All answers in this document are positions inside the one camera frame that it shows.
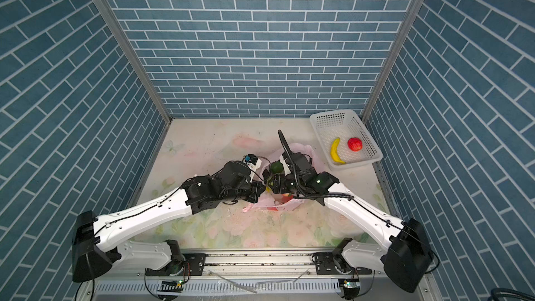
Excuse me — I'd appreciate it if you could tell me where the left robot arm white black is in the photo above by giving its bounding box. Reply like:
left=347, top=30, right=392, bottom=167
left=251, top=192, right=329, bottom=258
left=72, top=155, right=266, bottom=283

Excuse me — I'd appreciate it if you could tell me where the red wax apple toy fruit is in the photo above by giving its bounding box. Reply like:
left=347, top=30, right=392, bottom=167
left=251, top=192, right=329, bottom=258
left=278, top=194, right=293, bottom=204

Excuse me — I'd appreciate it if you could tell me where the pink plastic fruit bag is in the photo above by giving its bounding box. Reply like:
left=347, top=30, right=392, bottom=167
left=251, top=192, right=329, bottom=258
left=242, top=143, right=327, bottom=213

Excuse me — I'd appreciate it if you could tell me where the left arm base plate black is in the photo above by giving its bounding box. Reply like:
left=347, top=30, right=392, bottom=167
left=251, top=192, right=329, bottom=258
left=145, top=253, right=207, bottom=277

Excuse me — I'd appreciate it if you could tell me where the yellow banana toy fruit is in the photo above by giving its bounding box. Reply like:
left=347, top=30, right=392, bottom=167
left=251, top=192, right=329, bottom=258
left=330, top=137, right=346, bottom=164

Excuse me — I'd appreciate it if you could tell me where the green toy fruit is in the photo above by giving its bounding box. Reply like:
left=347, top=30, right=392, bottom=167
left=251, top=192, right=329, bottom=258
left=270, top=161, right=284, bottom=174

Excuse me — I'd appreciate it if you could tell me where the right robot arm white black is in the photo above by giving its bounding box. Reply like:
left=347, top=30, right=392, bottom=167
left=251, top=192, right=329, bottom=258
left=262, top=153, right=437, bottom=293

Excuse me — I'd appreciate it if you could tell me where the white plastic mesh basket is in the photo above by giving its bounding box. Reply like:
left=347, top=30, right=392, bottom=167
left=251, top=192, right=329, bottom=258
left=309, top=110, right=383, bottom=170

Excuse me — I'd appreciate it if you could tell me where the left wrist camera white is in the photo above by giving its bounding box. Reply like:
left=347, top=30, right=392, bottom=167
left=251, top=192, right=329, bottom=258
left=243, top=154, right=263, bottom=171

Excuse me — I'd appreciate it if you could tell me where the white slotted cable duct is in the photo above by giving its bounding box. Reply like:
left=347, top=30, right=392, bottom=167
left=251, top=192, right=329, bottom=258
left=96, top=278, right=341, bottom=296

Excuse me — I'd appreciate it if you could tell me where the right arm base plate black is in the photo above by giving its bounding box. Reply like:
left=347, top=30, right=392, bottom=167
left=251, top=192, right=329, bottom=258
left=312, top=252, right=373, bottom=275

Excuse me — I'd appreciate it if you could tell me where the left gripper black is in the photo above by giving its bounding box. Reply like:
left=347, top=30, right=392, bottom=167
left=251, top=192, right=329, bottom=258
left=220, top=179, right=269, bottom=203

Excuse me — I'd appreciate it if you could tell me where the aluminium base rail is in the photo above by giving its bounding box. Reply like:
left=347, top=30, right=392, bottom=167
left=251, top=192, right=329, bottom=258
left=83, top=247, right=431, bottom=281

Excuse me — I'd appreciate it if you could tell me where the red strawberry toy fruit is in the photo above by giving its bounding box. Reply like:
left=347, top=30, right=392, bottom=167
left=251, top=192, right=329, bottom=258
left=347, top=137, right=364, bottom=152

